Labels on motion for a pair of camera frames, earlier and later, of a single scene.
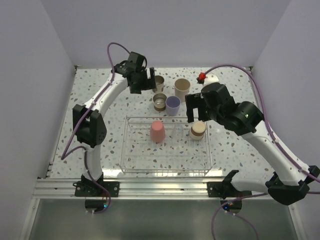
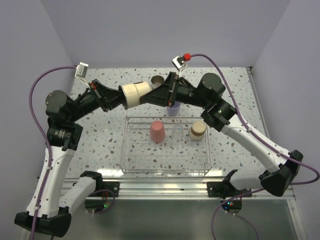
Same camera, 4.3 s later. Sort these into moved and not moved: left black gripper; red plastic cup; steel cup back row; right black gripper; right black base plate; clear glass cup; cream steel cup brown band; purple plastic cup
Moved: right black gripper; left black gripper
Not moved: red plastic cup; cream steel cup brown band; clear glass cup; purple plastic cup; steel cup back row; right black base plate
